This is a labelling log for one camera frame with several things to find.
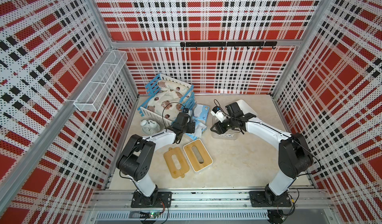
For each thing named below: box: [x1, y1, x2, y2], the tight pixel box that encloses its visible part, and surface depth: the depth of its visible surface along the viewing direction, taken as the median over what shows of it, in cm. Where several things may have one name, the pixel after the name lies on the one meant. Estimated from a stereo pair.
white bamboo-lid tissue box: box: [183, 138, 214, 173], surface depth 86 cm
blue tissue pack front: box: [185, 119, 208, 141], surface depth 93 cm
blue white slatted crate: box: [137, 73, 196, 126], surface depth 106 cm
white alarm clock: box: [140, 119, 161, 135], surface depth 92 cm
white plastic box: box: [235, 99, 265, 127], surface depth 64 cm
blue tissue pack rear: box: [192, 103, 210, 124], surface depth 105 cm
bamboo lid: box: [163, 146, 190, 179], surface depth 88 cm
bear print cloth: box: [146, 80, 191, 121], surface depth 106 cm
